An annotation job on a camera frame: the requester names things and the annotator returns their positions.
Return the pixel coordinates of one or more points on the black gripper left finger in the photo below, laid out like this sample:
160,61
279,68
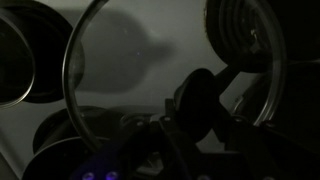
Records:
116,150

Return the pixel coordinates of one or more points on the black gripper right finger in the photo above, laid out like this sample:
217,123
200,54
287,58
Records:
283,156

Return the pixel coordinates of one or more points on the glass lid with black knob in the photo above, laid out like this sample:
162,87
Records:
196,100

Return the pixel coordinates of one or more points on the small black pot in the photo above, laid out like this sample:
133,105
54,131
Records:
56,160

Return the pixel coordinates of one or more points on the black frying pan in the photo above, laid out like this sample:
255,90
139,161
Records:
13,60
293,93

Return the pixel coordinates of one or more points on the white electric stove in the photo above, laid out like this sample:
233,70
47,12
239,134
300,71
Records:
16,126

